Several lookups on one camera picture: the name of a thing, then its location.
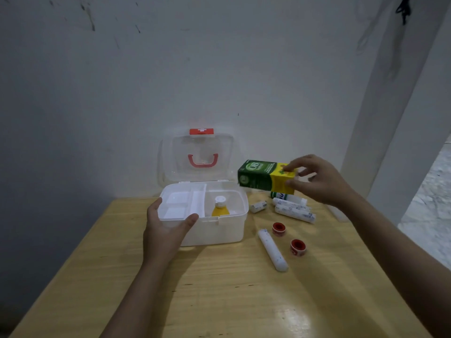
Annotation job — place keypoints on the person's left hand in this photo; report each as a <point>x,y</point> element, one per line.
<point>158,242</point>

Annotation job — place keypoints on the person's right hand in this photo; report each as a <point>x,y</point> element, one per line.
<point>326,184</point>

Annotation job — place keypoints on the person's left thumb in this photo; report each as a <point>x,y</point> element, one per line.
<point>187,223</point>

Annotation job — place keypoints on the person's right thumb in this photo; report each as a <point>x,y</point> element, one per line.
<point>298,186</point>

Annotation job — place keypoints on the white first aid box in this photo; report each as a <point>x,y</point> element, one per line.
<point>215,228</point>

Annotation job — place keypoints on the green and yellow carton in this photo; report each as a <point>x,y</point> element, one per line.
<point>259,175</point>

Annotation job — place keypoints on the person's left forearm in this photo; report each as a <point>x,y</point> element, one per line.
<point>141,302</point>

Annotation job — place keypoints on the person's right forearm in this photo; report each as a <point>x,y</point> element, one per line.
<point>398,256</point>

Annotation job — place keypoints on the white tube with green print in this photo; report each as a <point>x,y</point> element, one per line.
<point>294,198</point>

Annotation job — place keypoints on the wrapped white bandage roll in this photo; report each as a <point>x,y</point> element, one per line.
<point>296,213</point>
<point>290,204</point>

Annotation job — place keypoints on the white divider tray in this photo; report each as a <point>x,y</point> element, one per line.
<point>179,202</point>

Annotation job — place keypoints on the yellow bottle with white cap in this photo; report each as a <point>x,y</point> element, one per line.
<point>220,209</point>

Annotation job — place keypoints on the small white bandage roll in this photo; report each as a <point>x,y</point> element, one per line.
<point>258,206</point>

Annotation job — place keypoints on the red medical tape roll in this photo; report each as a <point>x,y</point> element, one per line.
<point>278,229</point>
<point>298,248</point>

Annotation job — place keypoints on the long white speckled roll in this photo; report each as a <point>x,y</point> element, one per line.
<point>273,250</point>

